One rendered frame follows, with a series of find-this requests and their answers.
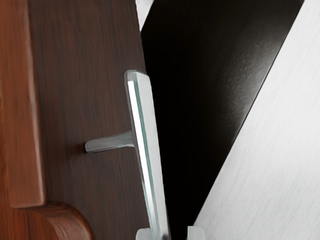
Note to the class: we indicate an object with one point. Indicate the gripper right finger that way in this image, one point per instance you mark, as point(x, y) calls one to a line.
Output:
point(195, 234)

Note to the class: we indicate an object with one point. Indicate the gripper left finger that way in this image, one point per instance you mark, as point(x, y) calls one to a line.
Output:
point(143, 235)

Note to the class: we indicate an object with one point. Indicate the brown wooden drawer cabinet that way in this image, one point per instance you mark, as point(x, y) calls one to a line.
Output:
point(82, 75)

